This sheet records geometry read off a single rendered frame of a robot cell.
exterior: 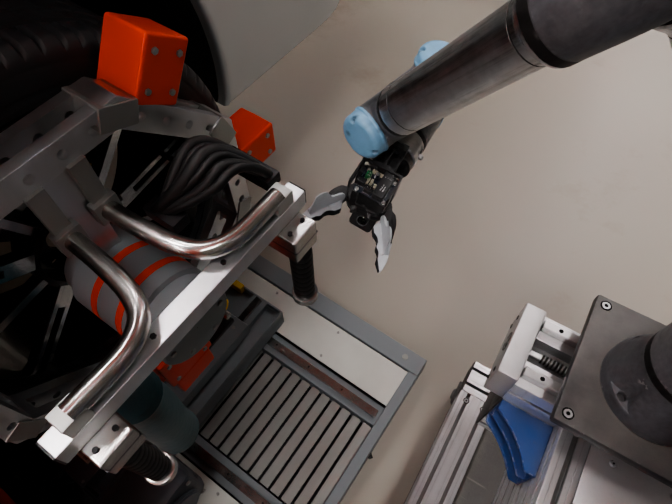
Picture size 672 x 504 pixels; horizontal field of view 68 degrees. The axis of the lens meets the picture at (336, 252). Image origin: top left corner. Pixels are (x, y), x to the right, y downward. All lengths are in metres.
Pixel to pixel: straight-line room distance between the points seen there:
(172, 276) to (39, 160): 0.22
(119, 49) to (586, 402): 0.76
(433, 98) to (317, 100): 1.68
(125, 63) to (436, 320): 1.28
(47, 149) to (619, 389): 0.77
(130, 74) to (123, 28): 0.05
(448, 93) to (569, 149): 1.70
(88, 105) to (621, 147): 2.10
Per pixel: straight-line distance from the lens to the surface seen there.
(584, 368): 0.82
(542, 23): 0.51
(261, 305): 1.51
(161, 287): 0.72
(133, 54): 0.67
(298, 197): 0.68
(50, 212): 0.66
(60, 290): 0.92
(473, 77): 0.59
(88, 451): 0.63
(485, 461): 1.37
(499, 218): 1.96
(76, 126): 0.64
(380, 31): 2.70
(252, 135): 0.90
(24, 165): 0.62
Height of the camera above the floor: 1.51
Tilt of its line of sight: 58 degrees down
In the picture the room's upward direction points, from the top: straight up
